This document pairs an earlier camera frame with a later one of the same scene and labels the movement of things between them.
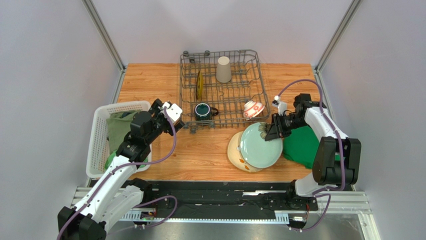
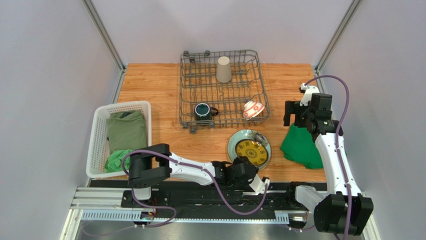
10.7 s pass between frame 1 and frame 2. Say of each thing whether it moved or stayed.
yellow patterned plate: moved
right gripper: moved
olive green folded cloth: stayed
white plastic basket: stayed
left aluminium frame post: stayed
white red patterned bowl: stayed
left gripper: moved
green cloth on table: stayed
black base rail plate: stayed
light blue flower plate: moved
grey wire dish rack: stayed
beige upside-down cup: stayed
